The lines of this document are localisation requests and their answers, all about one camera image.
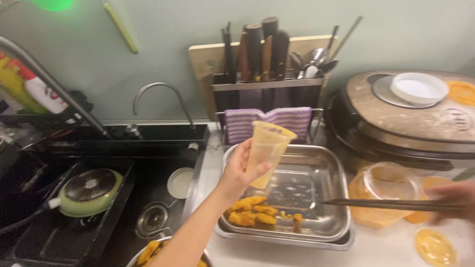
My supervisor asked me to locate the person's left hand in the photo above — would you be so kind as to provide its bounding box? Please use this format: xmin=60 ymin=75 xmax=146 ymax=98
xmin=218 ymin=138 xmax=272 ymax=203

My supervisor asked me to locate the person's right hand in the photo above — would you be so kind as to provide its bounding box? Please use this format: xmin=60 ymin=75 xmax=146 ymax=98
xmin=426 ymin=181 xmax=475 ymax=227

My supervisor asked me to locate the dark long chopstick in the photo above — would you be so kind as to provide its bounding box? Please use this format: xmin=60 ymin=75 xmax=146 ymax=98
xmin=327 ymin=202 xmax=469 ymax=214
xmin=319 ymin=199 xmax=468 ymax=209

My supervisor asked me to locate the yellow translucent plastic cup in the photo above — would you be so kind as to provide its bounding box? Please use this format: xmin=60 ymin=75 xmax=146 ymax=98
xmin=246 ymin=120 xmax=298 ymax=190

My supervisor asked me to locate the orange plastic cup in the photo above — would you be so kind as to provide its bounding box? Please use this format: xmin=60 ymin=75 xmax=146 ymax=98
xmin=404 ymin=176 xmax=455 ymax=225

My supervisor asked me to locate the yellow plastic lid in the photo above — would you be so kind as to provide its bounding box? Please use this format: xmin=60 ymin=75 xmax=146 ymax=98
xmin=445 ymin=80 xmax=475 ymax=108
xmin=415 ymin=228 xmax=458 ymax=267

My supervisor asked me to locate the clear plastic tub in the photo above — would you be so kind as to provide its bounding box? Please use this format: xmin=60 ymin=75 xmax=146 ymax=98
xmin=348 ymin=162 xmax=422 ymax=229

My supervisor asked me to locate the large dusty rice cooker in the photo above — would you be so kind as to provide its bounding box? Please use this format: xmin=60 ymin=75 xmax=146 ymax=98
xmin=324 ymin=69 xmax=475 ymax=176

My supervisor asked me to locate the perforated steel tray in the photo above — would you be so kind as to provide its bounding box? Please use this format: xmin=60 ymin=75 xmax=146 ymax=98
xmin=218 ymin=144 xmax=352 ymax=242

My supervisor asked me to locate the white round lid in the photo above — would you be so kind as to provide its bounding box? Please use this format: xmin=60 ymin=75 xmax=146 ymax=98
xmin=389 ymin=72 xmax=450 ymax=105

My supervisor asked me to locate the steel outer tray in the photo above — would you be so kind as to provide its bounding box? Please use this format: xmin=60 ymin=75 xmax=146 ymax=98
xmin=215 ymin=219 xmax=356 ymax=251

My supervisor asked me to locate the heap of yellow fried pieces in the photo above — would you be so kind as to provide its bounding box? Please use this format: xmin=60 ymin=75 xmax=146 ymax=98
xmin=226 ymin=196 xmax=306 ymax=229

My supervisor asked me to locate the bunch of steel spoons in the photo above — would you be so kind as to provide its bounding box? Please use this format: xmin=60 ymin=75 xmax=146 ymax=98
xmin=289 ymin=16 xmax=363 ymax=80

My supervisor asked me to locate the black knife rack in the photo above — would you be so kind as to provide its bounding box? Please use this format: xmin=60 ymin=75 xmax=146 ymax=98
xmin=211 ymin=71 xmax=326 ymax=146

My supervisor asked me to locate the purple striped dish cloth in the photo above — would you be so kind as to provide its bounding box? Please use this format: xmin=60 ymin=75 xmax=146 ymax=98
xmin=224 ymin=107 xmax=313 ymax=145

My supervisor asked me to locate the small white dish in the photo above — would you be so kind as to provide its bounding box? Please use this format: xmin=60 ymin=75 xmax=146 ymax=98
xmin=166 ymin=167 xmax=195 ymax=200

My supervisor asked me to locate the bundle of black chopsticks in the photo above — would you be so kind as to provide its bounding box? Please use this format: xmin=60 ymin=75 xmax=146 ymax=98
xmin=221 ymin=21 xmax=237 ymax=84

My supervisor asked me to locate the wooden cutting board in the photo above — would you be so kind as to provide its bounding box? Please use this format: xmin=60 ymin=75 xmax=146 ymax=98
xmin=187 ymin=34 xmax=339 ymax=122

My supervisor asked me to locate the steel sink strainer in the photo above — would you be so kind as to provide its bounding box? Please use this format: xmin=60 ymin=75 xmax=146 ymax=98
xmin=135 ymin=200 xmax=178 ymax=240

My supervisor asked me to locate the yellow fried food in bowl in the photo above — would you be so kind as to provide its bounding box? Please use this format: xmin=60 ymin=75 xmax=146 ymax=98
xmin=137 ymin=240 xmax=208 ymax=267

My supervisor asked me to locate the chrome curved faucet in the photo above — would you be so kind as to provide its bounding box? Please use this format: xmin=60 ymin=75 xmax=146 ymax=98
xmin=132 ymin=82 xmax=197 ymax=130

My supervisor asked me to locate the round steel bowl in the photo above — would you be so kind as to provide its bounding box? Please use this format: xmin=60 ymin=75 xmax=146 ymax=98
xmin=126 ymin=235 xmax=213 ymax=267

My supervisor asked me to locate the steel sink knob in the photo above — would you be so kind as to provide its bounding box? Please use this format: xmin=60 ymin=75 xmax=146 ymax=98
xmin=124 ymin=124 xmax=144 ymax=140

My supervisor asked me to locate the black kitchen sink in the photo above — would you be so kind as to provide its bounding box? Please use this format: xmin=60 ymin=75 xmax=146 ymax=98
xmin=0 ymin=114 xmax=210 ymax=267

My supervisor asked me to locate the green frying pan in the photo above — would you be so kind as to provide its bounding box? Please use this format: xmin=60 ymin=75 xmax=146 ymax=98
xmin=47 ymin=168 xmax=124 ymax=218

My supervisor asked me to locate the yellow-green stick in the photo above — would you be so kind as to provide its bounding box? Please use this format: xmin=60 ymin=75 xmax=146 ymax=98
xmin=103 ymin=2 xmax=139 ymax=55

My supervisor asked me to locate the dark grey faucet pipe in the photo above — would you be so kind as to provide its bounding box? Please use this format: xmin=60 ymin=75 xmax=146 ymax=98
xmin=0 ymin=35 xmax=111 ymax=138

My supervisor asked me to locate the white red bottle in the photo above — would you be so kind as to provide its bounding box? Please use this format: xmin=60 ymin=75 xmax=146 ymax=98
xmin=18 ymin=66 xmax=70 ymax=115

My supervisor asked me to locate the yellow detergent bottle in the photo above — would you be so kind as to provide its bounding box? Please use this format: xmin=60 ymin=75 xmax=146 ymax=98
xmin=0 ymin=51 xmax=49 ymax=114

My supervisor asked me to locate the dark curved handled knife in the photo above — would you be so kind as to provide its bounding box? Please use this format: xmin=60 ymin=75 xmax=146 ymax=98
xmin=273 ymin=30 xmax=291 ymax=81

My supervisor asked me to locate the slim brown handled knife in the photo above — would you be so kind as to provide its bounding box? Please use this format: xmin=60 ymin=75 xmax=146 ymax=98
xmin=262 ymin=35 xmax=274 ymax=81

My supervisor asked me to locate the dark thick handled knife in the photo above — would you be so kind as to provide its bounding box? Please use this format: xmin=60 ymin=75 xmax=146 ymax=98
xmin=244 ymin=24 xmax=264 ymax=83

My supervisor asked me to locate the tall dark handled knife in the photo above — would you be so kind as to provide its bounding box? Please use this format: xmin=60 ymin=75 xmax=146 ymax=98
xmin=261 ymin=16 xmax=279 ymax=38

